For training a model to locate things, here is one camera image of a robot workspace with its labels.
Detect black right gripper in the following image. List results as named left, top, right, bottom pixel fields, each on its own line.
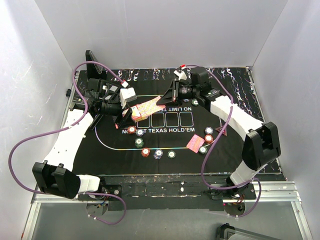
left=156, top=79, right=200, bottom=107

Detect red chips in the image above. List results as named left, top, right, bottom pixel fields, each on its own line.
left=127, top=126, right=136, bottom=134
left=204, top=134, right=214, bottom=144

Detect blue chips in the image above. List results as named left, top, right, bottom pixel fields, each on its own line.
left=136, top=129, right=145, bottom=137
left=204, top=126, right=214, bottom=135

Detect red card being dealt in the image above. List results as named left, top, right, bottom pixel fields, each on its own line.
left=141, top=96, right=166, bottom=115

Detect green chips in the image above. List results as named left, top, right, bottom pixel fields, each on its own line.
left=134, top=137, right=144, bottom=148
left=198, top=146, right=208, bottom=154
left=191, top=99, right=199, bottom=106

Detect red poker chip stack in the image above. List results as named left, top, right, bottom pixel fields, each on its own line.
left=141, top=148, right=150, bottom=157

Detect blue poker chip stack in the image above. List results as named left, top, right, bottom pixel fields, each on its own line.
left=153, top=149, right=163, bottom=160

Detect red cards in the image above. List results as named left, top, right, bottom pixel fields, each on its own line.
left=186, top=134, right=205, bottom=153

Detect green poker chip stack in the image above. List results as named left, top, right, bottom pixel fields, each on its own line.
left=167, top=150, right=176, bottom=159

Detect black red all-in triangle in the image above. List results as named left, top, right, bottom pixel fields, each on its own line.
left=215, top=126, right=227, bottom=136

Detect red playing card box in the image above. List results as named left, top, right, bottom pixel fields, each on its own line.
left=130, top=104, right=152, bottom=122

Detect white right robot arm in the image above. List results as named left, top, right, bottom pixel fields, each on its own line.
left=157, top=65, right=281, bottom=199

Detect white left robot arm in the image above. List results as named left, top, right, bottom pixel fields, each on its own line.
left=32, top=78, right=137, bottom=200

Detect black poker felt mat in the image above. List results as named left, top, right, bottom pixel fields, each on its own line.
left=72, top=67, right=263, bottom=175

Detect black white chess board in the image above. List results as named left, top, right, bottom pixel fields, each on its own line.
left=88, top=114, right=103, bottom=131

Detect black chess board lid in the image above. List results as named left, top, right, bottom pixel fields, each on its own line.
left=85, top=49, right=107, bottom=80

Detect black case bottom right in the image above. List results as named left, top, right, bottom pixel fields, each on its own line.
left=215, top=223, right=277, bottom=240

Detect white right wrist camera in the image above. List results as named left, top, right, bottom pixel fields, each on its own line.
left=173, top=69, right=187, bottom=81

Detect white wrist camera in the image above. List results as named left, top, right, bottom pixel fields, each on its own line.
left=119, top=87, right=137, bottom=109
left=173, top=69, right=187, bottom=81

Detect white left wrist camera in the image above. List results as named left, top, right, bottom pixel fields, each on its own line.
left=119, top=87, right=137, bottom=109

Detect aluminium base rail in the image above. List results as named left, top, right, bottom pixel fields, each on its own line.
left=22, top=181, right=313, bottom=240

